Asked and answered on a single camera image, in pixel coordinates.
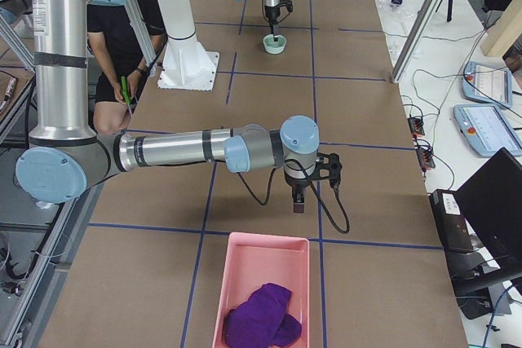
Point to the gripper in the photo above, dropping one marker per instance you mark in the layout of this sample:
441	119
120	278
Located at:
272	13
297	182

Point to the mint green bowl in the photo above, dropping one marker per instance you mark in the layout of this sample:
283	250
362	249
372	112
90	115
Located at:
274	44

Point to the purple cloth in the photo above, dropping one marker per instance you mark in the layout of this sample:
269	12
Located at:
262	320

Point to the black device box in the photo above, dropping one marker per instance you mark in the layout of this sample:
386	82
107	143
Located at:
450	223

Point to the person hand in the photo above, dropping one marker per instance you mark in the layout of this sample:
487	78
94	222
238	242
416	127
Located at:
123	95

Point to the pink plastic bin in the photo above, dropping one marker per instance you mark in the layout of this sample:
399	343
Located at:
255	259

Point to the person in black shirt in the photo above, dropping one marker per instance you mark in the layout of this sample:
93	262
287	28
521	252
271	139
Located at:
115	46

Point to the black monitor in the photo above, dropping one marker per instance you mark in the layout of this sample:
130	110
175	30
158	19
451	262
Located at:
490	200

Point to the near teach pendant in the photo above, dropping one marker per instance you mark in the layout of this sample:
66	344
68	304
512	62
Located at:
486	129

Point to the teach pendant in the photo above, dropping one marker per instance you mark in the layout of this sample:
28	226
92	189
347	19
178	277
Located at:
486	129
486	84

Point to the far teach pendant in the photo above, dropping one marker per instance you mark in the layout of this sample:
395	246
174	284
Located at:
486	84

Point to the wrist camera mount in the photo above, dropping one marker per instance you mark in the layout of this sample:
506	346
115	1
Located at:
328	167
288	5

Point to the white pedestal base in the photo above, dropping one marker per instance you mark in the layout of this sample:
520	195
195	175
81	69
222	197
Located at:
186	64

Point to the grey aluminium frame post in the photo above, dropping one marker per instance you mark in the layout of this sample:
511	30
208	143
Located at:
424	15

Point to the green handled scissors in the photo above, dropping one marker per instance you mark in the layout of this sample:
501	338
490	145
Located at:
124	83

